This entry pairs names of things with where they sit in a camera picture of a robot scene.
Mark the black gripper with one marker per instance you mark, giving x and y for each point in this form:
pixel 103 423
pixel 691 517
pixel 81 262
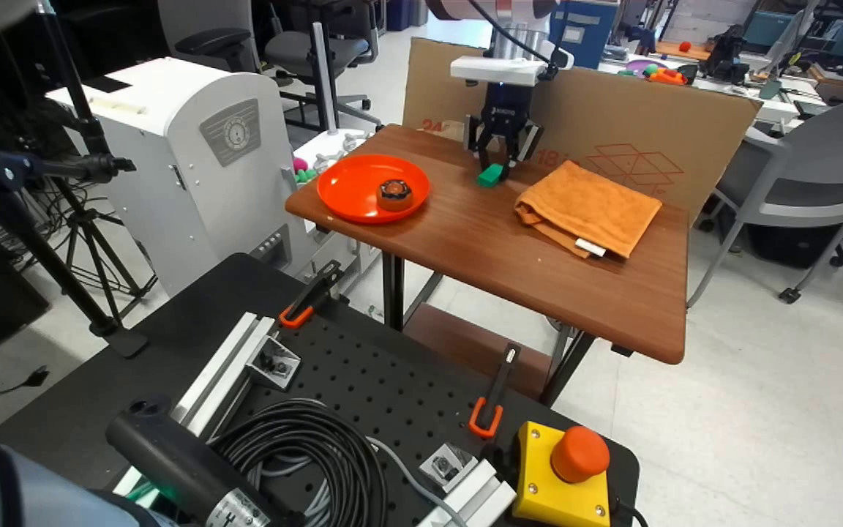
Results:
pixel 508 113

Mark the green block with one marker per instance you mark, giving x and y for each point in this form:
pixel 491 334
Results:
pixel 491 176

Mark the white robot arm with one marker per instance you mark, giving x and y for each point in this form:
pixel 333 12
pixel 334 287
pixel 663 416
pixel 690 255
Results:
pixel 497 69

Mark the wooden table with grey leg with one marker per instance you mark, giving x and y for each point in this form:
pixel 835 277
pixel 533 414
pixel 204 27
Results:
pixel 500 252

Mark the orange folded cloth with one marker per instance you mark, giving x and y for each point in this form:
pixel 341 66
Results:
pixel 586 207

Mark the brown cardboard panel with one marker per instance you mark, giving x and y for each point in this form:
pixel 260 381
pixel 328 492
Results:
pixel 636 126

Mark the orange plate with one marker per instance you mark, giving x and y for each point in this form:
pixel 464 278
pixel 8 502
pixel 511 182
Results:
pixel 353 192

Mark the blue storage box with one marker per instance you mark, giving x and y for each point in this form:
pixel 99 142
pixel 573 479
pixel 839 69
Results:
pixel 586 29

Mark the black office chair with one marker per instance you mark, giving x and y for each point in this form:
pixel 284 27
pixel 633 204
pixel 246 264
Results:
pixel 284 46

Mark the black perforated breadboard table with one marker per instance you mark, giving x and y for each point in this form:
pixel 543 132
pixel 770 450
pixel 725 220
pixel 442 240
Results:
pixel 363 360

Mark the white machine housing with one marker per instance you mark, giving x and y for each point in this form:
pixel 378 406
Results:
pixel 197 166

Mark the grey office chair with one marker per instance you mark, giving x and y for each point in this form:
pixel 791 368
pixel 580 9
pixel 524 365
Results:
pixel 813 166

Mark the yellow emergency stop button box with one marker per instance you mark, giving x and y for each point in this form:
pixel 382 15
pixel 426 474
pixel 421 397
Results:
pixel 549 492

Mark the aluminium extrusion rail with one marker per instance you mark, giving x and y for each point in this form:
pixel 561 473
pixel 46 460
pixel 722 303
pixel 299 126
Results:
pixel 226 375
pixel 469 492

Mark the black camera tripod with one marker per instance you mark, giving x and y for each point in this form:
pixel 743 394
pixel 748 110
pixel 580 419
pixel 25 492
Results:
pixel 46 208

